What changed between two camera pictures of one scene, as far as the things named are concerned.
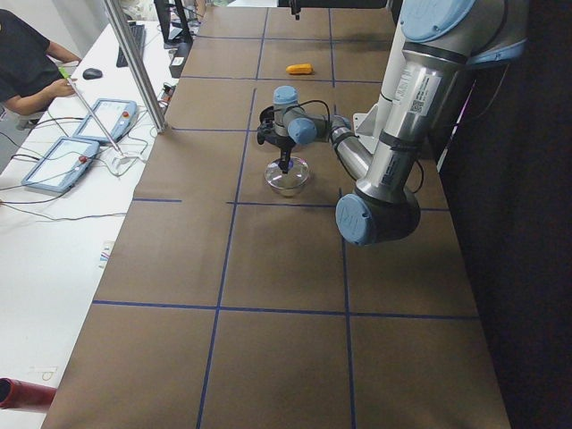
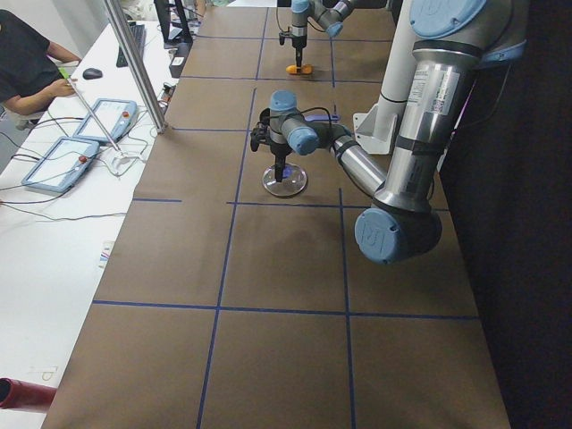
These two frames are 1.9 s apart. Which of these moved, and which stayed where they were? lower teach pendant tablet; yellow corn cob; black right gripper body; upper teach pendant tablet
Moved: black right gripper body
Stayed: upper teach pendant tablet; yellow corn cob; lower teach pendant tablet
